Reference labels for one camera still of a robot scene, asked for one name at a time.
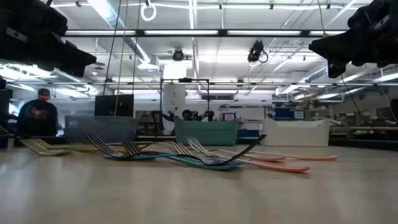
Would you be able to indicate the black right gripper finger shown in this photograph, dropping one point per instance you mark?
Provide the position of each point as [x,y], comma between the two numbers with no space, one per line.
[335,46]

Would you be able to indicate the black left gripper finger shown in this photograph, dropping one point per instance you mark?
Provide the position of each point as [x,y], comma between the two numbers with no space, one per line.
[71,59]

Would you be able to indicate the black background robot arm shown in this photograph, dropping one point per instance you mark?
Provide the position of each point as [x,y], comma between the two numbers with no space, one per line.
[169,116]
[206,115]

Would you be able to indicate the black equipment box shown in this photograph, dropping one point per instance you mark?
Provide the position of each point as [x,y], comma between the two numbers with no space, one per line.
[5,102]

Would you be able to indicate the black monitor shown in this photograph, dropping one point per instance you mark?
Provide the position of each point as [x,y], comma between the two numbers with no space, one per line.
[107,105]

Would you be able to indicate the person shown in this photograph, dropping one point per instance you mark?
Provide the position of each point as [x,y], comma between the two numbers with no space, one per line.
[187,115]
[37,118]

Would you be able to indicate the black overhead light bar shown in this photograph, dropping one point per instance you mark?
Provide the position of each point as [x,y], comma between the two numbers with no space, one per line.
[140,32]

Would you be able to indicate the translucent grey plastic bin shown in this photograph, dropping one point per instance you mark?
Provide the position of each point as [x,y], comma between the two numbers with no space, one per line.
[99,129]

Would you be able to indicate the blue storage box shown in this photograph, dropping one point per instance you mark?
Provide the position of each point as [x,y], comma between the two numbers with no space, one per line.
[283,113]

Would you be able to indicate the wooden workbench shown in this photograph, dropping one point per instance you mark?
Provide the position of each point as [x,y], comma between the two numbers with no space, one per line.
[367,128]

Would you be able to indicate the white plastic bin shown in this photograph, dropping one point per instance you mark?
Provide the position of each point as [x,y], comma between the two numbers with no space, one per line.
[295,133]

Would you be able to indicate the white pillar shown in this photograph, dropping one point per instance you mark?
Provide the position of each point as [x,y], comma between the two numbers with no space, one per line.
[174,99]

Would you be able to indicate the blue crate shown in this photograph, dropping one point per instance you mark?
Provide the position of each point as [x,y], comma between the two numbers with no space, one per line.
[248,133]

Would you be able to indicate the small framed sign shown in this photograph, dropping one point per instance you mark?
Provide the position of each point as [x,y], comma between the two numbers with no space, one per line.
[229,117]

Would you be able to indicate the teal plastic bin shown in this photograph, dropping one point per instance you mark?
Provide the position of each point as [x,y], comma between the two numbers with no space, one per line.
[205,132]

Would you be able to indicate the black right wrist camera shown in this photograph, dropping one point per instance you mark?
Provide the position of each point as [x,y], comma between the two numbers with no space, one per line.
[370,12]

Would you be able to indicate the silver ceiling duct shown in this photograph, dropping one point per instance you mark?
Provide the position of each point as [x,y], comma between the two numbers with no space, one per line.
[107,14]

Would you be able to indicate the black ceiling camera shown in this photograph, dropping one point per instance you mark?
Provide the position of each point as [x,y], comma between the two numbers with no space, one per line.
[255,50]
[178,55]

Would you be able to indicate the black table edge rail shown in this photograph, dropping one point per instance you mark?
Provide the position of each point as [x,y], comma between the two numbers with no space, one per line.
[357,144]

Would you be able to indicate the black metal frame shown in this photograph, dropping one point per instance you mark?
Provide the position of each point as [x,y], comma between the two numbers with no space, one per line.
[185,80]

